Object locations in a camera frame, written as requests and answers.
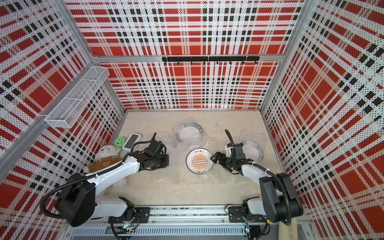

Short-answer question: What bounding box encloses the orange pattern dinner plate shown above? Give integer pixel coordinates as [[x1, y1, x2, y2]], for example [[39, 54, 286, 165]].
[[186, 148, 214, 175]]

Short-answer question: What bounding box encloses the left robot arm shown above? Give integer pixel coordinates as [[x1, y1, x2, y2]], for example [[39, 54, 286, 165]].
[[40, 139, 169, 227]]

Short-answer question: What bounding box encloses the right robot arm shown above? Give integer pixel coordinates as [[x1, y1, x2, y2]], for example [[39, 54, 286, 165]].
[[210, 143, 304, 226]]

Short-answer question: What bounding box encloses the bubble wrap of white plate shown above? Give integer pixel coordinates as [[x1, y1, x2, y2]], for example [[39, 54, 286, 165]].
[[157, 132, 177, 158]]

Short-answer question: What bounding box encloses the bubble wrap of right plate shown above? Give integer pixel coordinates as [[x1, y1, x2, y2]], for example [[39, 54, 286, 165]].
[[239, 129, 267, 164]]

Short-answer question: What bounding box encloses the bubble wrap of rear plate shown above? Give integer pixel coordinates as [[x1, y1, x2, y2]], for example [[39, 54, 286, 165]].
[[174, 121, 205, 145]]

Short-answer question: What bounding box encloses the grey rimmed plate right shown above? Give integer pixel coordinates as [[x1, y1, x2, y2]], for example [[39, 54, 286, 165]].
[[242, 141, 264, 164]]

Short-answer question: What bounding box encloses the grey rimmed plate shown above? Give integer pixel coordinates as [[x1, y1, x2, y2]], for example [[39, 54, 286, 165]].
[[176, 122, 204, 143], [242, 141, 264, 164]]

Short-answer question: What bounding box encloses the white digital clock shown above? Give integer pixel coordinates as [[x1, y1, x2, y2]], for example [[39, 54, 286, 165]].
[[122, 133, 142, 152]]

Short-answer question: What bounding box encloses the grey rimmed plate rear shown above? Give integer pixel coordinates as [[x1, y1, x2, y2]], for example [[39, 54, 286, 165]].
[[176, 122, 204, 143]]

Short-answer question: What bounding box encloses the green round button toy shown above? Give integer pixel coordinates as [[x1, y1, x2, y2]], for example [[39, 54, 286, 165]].
[[114, 137, 126, 148]]

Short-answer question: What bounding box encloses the white teddy bear toy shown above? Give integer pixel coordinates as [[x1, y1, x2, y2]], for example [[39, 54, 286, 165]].
[[83, 145, 139, 196]]

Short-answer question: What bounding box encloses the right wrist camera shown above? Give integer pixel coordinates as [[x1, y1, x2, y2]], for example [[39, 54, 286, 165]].
[[225, 146, 234, 159]]

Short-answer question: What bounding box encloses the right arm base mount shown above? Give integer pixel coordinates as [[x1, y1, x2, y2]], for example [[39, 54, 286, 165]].
[[226, 206, 267, 223]]

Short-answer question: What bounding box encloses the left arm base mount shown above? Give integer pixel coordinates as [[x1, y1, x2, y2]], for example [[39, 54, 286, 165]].
[[108, 207, 151, 224]]

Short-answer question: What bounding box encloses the black hook rail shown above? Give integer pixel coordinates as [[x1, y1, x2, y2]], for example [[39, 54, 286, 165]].
[[162, 56, 260, 64]]

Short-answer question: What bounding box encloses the white wire mesh basket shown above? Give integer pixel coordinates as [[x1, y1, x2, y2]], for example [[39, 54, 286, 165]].
[[45, 66, 110, 129]]

